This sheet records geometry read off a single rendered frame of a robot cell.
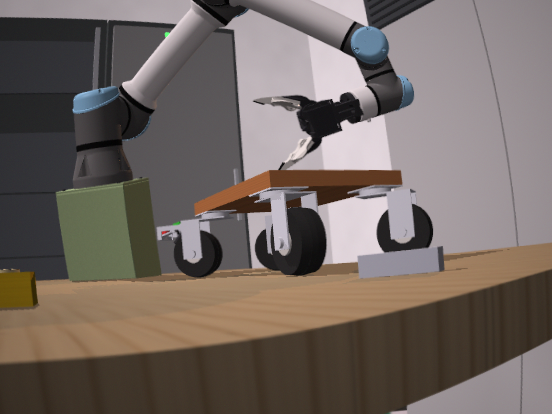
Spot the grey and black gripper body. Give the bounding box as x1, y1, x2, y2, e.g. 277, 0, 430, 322
297, 92, 364, 138

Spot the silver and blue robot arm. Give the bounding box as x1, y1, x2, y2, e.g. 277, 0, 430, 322
73, 0, 414, 189

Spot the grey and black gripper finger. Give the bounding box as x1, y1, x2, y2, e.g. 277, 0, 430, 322
253, 95, 314, 111
278, 136, 322, 170

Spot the grey rectangular bar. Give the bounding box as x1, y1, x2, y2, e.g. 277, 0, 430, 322
357, 246, 444, 278

